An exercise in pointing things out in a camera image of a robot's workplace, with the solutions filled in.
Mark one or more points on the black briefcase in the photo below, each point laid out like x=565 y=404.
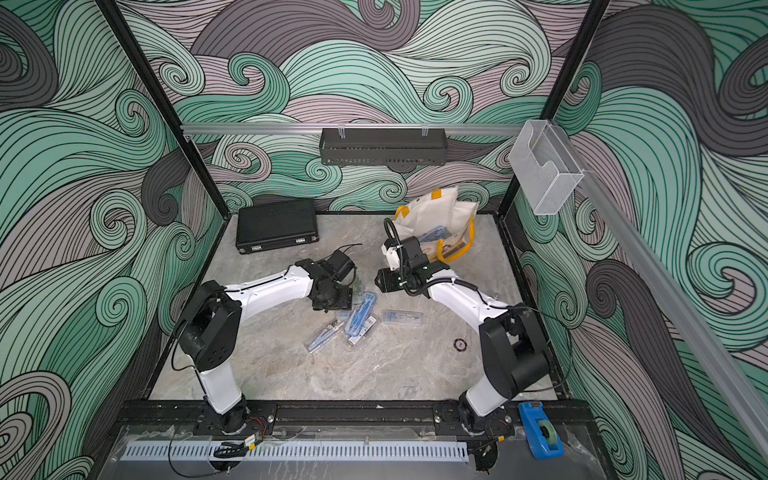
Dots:
x=276 y=225

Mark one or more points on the black wall shelf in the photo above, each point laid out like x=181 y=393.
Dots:
x=347 y=146

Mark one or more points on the blue compass set package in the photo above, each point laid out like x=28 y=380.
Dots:
x=360 y=314

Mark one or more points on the clear case green label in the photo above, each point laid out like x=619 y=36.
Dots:
x=358 y=293

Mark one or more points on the white canvas bag yellow handles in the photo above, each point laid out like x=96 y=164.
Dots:
x=440 y=207

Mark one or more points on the clear case blue refills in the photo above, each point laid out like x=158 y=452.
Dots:
x=367 y=327

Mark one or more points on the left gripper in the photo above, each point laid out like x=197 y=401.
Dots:
x=344 y=305

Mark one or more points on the clear flat compass case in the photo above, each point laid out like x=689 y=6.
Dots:
x=402 y=318

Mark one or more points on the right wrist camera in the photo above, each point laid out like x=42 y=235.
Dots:
x=392 y=245

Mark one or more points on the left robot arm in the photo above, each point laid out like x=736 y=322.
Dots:
x=211 y=324

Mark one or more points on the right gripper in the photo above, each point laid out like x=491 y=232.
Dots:
x=386 y=284

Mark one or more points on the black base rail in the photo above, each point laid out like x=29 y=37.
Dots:
x=444 y=417

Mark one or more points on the white slotted cable duct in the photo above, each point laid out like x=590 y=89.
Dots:
x=425 y=451

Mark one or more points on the blue tape dispenser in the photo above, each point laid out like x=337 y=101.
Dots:
x=542 y=437

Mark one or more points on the clear wall bin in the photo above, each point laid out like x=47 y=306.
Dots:
x=544 y=162

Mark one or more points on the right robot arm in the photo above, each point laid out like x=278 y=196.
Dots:
x=514 y=350

